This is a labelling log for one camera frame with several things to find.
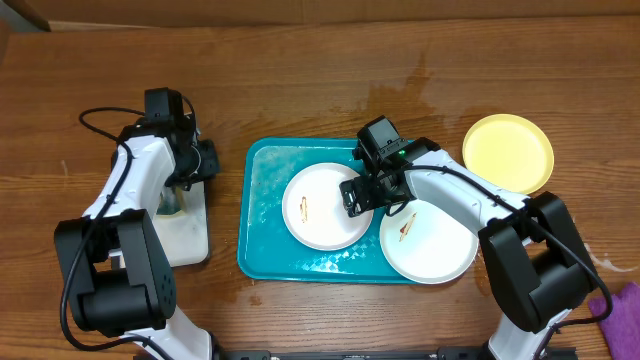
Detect white plate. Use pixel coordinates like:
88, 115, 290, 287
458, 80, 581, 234
282, 163, 373, 251
379, 200, 478, 285

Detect green and yellow sponge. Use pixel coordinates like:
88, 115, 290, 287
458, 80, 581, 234
156, 187, 185, 216

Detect yellow-green round plate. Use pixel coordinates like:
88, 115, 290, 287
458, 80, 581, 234
462, 114, 555, 194

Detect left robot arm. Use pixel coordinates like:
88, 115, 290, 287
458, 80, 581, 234
54, 121, 219, 359

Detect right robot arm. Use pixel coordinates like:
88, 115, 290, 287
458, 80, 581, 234
340, 135, 602, 359

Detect black tray with white liner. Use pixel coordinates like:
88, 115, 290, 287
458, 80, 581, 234
152, 182, 210, 267

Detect teal plastic serving tray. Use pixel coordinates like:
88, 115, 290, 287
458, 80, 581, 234
237, 137, 411, 284

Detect purple cloth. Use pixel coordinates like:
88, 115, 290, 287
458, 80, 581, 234
599, 282, 640, 360

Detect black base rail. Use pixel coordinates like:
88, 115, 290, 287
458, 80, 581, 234
214, 345, 494, 360

